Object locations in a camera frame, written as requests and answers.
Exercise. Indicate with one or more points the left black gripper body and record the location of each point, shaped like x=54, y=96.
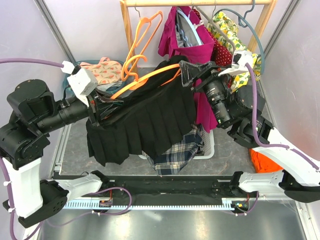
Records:
x=93, y=109

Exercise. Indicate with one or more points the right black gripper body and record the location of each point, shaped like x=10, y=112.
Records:
x=213, y=74

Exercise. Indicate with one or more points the magenta skirt grey lining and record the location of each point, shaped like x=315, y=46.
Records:
x=196, y=54

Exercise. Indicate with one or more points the black pleated skirt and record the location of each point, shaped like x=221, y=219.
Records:
x=152, y=118

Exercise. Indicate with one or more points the light blue hanger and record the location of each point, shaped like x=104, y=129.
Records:
x=186, y=31

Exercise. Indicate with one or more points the orange plastic hanger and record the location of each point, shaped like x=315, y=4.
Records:
x=138, y=42

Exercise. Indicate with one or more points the navy plaid skirt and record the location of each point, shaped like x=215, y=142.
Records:
x=164, y=168

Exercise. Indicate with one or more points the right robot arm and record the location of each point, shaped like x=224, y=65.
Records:
x=240, y=113

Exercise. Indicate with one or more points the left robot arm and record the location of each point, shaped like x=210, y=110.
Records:
x=22, y=142

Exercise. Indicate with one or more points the red polka dot skirt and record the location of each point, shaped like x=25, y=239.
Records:
x=220, y=55

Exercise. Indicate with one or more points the grey hanger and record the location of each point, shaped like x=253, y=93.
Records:
x=217, y=27

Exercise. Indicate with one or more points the slate blue hanger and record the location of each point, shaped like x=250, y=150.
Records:
x=242, y=22

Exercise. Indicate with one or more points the lemon print garment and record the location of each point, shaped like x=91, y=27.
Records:
x=230, y=28

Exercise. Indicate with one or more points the teal laundry basket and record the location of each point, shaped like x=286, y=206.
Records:
x=109, y=88

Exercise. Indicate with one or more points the floral pink cloth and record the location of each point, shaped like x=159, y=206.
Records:
x=106, y=71

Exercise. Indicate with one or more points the white perforated basket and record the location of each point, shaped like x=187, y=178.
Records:
x=207, y=147

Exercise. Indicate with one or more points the wooden clothes rack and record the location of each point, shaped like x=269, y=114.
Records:
x=268, y=8

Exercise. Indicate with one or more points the orange cloth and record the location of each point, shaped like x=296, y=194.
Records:
x=263, y=164

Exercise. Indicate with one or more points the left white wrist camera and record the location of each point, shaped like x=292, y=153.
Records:
x=81, y=80

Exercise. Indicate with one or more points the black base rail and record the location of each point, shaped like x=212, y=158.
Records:
x=179, y=189

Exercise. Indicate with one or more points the white cable duct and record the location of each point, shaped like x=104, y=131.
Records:
x=97, y=204

